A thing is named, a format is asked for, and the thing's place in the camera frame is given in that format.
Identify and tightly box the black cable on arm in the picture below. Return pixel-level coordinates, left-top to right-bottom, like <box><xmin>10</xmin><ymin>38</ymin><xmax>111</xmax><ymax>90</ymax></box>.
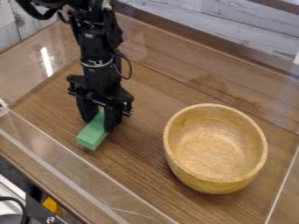
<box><xmin>112</xmin><ymin>50</ymin><xmax>134</xmax><ymax>81</ymax></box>

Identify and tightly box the black device bottom left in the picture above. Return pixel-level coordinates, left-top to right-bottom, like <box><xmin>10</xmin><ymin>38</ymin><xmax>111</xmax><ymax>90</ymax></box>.
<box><xmin>23</xmin><ymin>192</ymin><xmax>80</xmax><ymax>224</ymax></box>

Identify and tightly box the clear acrylic front wall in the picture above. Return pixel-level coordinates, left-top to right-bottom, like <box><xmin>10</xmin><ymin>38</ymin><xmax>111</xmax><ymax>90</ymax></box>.
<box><xmin>0</xmin><ymin>108</ymin><xmax>179</xmax><ymax>224</ymax></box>

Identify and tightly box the green rectangular block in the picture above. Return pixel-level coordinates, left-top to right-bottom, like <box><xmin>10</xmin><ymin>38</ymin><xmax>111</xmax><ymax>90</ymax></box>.
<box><xmin>76</xmin><ymin>109</ymin><xmax>108</xmax><ymax>151</ymax></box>

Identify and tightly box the brown wooden bowl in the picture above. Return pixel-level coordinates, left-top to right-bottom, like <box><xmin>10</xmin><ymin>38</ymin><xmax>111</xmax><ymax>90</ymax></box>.
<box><xmin>163</xmin><ymin>103</ymin><xmax>269</xmax><ymax>194</ymax></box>

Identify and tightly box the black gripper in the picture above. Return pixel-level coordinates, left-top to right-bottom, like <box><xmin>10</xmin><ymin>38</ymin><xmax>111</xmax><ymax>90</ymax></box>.
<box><xmin>67</xmin><ymin>62</ymin><xmax>135</xmax><ymax>133</ymax></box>

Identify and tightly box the black cable bottom left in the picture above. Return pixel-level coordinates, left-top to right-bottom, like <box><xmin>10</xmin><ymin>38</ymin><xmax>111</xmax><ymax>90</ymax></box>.
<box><xmin>0</xmin><ymin>195</ymin><xmax>30</xmax><ymax>224</ymax></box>

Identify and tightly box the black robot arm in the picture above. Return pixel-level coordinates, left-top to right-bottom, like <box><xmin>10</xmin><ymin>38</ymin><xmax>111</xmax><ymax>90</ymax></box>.
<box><xmin>16</xmin><ymin>0</ymin><xmax>135</xmax><ymax>132</ymax></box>

